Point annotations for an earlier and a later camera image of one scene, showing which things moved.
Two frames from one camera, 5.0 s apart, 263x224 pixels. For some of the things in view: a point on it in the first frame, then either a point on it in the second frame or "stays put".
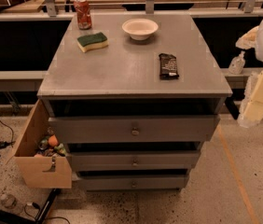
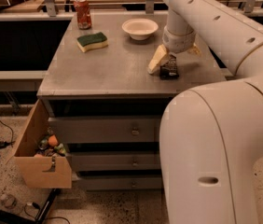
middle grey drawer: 182,160 stays put
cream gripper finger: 249,39 -> 179,44
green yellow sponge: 92,41 stays put
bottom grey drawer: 131,182 stays put
